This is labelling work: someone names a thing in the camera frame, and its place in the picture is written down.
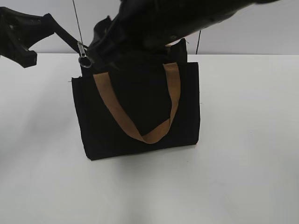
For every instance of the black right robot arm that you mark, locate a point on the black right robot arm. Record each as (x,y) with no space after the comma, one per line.
(257,3)

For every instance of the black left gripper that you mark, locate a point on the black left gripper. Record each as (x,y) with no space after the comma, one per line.
(36,28)

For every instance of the silver zipper pull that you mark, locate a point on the silver zipper pull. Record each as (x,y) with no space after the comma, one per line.
(83,59)

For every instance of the tan front bag handle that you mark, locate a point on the tan front bag handle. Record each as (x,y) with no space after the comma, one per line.
(105,89)

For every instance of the black canvas tote bag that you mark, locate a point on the black canvas tote bag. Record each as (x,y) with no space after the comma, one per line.
(142,91)

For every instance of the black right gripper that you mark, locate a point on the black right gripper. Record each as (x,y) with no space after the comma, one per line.
(143,28)

